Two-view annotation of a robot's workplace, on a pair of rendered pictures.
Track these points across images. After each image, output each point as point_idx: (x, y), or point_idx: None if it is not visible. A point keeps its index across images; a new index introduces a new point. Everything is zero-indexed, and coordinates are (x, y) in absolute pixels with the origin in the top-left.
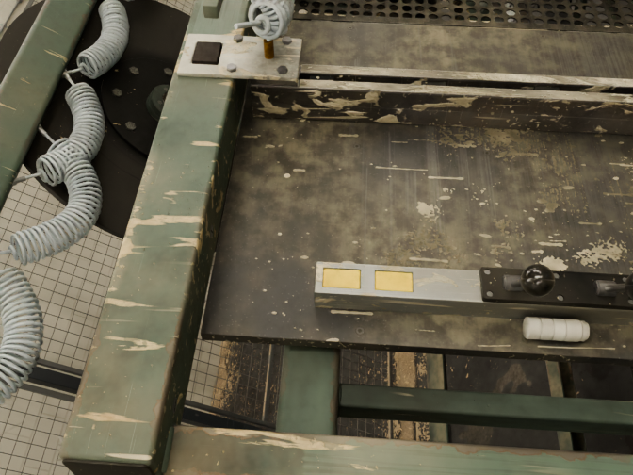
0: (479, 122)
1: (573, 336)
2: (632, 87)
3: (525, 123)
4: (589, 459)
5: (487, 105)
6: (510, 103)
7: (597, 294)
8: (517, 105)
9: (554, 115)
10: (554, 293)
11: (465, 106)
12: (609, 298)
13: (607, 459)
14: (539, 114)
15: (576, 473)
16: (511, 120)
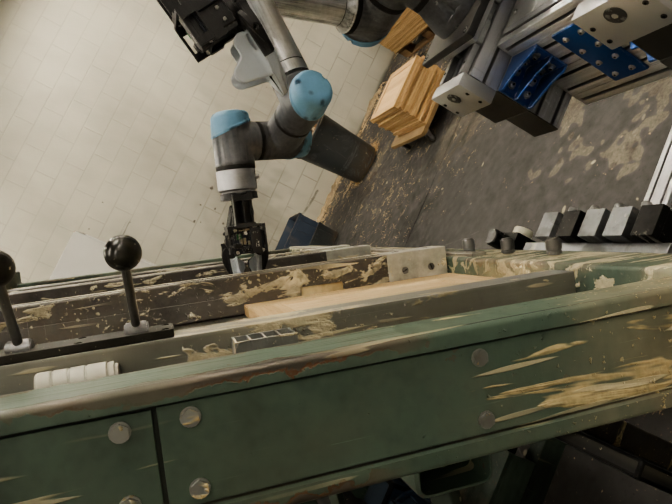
0: (69, 335)
1: (95, 373)
2: (210, 278)
3: (117, 326)
4: (34, 390)
5: (68, 311)
6: (90, 304)
7: (126, 333)
8: (99, 304)
9: (141, 309)
10: (71, 343)
11: (46, 318)
12: (140, 332)
13: (63, 385)
14: (126, 311)
15: (3, 401)
16: (100, 324)
